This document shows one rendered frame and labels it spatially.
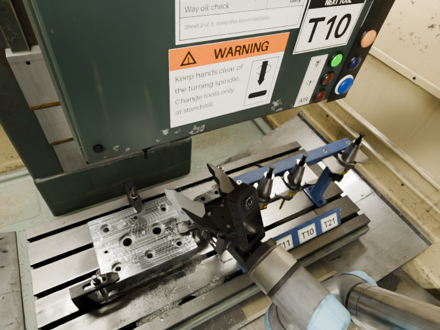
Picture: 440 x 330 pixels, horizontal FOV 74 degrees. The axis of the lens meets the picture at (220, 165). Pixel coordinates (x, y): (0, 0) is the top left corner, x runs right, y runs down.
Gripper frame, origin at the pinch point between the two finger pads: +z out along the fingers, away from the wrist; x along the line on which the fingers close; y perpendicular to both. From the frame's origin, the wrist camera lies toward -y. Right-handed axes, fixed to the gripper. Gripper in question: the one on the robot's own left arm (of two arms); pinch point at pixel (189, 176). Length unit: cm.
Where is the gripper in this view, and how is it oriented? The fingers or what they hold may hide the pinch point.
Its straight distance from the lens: 56.7
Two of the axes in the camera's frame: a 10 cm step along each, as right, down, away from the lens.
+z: -6.7, -6.2, 4.0
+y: -1.3, 6.4, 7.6
